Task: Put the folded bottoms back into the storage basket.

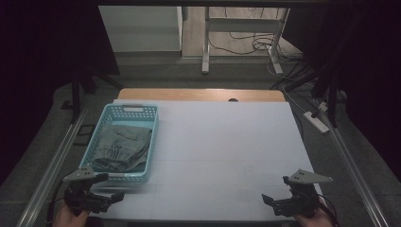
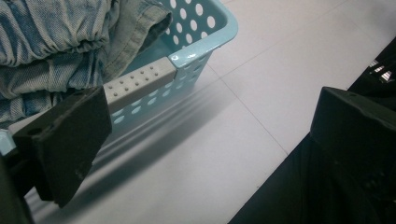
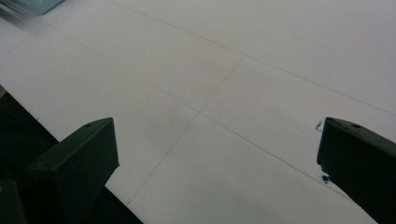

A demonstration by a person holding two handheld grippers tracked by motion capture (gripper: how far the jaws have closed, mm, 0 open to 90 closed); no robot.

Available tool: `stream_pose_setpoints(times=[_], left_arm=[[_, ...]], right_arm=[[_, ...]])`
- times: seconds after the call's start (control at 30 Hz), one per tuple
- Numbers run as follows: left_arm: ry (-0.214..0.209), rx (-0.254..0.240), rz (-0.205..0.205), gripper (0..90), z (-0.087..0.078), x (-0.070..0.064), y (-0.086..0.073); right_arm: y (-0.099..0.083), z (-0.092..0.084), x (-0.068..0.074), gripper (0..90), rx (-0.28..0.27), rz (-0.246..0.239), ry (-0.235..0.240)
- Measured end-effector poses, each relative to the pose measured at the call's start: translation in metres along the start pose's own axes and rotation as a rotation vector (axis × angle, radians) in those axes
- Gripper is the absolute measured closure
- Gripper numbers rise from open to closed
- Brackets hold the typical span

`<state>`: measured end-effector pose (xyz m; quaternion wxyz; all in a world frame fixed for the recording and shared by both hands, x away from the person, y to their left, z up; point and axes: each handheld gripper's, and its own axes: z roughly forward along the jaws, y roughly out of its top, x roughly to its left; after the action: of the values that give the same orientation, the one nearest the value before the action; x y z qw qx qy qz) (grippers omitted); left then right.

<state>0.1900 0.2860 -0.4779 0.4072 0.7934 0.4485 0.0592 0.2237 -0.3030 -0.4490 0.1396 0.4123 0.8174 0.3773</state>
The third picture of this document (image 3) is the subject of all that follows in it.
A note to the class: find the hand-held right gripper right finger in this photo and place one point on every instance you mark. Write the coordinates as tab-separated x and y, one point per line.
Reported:
361	165

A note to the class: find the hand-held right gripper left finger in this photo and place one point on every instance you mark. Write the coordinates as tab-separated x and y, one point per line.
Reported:
71	174

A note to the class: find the light blue plastic basket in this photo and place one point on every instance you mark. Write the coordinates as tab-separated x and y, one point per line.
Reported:
37	4

